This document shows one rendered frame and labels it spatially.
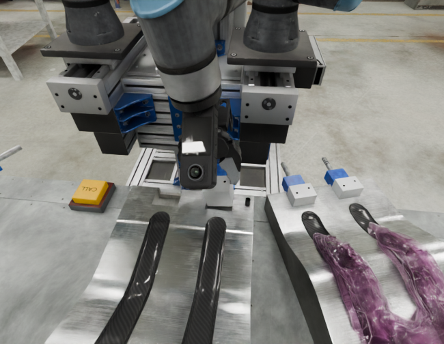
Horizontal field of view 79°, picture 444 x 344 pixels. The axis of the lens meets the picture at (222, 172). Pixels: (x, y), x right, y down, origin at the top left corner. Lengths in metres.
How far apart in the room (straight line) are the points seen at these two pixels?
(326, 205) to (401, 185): 1.51
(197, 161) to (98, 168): 1.72
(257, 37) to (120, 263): 0.61
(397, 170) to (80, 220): 1.97
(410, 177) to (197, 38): 2.01
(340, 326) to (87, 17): 0.86
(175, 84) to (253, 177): 1.23
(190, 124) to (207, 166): 0.06
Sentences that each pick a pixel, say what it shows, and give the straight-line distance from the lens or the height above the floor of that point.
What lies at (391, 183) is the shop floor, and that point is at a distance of 2.09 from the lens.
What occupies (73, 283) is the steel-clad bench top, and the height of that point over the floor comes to 0.80.
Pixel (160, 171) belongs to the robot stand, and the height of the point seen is 0.21.
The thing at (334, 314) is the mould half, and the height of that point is 0.89.
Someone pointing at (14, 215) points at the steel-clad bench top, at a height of 0.80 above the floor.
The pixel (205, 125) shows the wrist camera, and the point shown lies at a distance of 0.36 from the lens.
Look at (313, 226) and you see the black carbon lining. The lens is 0.59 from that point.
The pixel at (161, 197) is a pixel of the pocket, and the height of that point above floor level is 0.86.
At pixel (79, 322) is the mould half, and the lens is 0.46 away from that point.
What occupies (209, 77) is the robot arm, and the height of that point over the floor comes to 1.17.
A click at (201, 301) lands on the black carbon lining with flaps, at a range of 0.46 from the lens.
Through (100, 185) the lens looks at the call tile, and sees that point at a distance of 0.70.
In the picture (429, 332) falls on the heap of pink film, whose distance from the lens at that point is 0.52.
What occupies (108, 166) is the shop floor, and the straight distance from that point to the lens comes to 2.03.
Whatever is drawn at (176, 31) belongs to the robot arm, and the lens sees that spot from 0.30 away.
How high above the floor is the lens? 1.32
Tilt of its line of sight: 46 degrees down
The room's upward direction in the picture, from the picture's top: straight up
